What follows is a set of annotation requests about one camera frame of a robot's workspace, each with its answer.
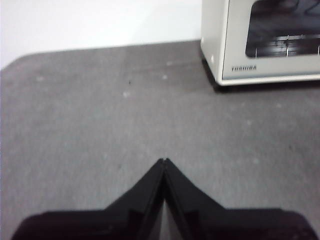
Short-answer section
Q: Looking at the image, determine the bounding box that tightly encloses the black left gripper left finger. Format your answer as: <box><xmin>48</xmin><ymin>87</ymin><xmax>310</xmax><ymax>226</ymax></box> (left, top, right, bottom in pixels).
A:
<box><xmin>11</xmin><ymin>158</ymin><xmax>166</xmax><ymax>240</ymax></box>

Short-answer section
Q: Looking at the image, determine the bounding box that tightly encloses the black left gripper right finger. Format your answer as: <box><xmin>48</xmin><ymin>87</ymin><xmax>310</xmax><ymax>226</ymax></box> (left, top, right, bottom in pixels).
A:
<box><xmin>163</xmin><ymin>157</ymin><xmax>316</xmax><ymax>240</ymax></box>

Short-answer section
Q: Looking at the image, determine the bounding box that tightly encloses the white toaster oven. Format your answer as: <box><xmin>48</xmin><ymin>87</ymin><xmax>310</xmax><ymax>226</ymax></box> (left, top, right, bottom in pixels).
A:
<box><xmin>199</xmin><ymin>0</ymin><xmax>320</xmax><ymax>87</ymax></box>

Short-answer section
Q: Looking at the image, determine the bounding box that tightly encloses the metal wire oven rack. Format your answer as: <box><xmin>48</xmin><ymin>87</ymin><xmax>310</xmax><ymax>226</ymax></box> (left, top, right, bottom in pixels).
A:
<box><xmin>249</xmin><ymin>33</ymin><xmax>320</xmax><ymax>58</ymax></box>

